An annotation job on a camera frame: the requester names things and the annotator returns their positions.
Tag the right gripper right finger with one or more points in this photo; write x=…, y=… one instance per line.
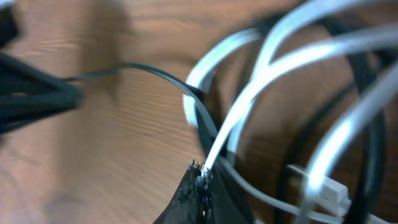
x=228, y=203

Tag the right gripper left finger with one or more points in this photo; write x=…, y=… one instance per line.
x=191, y=202

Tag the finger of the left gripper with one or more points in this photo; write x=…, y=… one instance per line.
x=28, y=94

